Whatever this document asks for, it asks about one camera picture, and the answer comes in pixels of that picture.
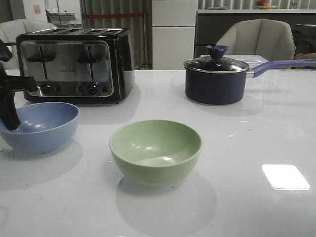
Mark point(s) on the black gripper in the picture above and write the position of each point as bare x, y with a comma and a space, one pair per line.
9, 85

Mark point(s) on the blue bowl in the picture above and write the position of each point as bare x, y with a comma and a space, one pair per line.
44, 127

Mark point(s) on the green bowl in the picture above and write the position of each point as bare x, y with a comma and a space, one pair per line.
156, 152

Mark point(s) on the beige chair left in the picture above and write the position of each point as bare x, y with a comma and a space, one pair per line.
11, 29

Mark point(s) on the beige chair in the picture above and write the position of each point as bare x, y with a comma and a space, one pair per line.
270, 39
11, 29

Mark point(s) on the black and steel toaster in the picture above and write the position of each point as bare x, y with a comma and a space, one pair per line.
78, 65

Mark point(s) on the white refrigerator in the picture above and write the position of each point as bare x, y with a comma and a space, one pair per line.
173, 33

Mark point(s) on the dark blue saucepan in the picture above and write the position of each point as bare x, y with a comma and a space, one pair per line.
228, 88

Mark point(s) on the glass pot lid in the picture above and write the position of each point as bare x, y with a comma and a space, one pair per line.
216, 62

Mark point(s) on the fruit plate on counter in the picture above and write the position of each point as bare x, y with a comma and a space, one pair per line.
263, 4

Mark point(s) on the beige chair right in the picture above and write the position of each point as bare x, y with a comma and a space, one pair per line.
270, 39

